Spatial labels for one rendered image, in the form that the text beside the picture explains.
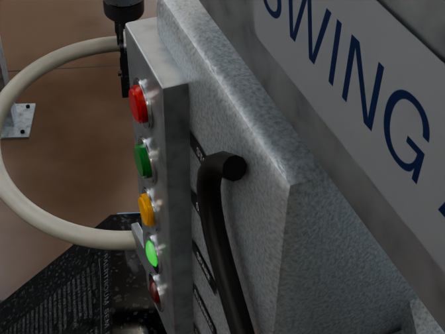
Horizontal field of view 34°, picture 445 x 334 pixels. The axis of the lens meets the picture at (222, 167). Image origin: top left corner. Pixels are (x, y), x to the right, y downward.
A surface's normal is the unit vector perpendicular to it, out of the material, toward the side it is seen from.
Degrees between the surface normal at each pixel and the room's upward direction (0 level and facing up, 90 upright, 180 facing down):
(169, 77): 0
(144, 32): 0
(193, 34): 23
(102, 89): 0
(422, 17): 90
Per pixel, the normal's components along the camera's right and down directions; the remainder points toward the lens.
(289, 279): 0.00, 0.68
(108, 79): 0.01, -0.73
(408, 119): -0.93, 0.25
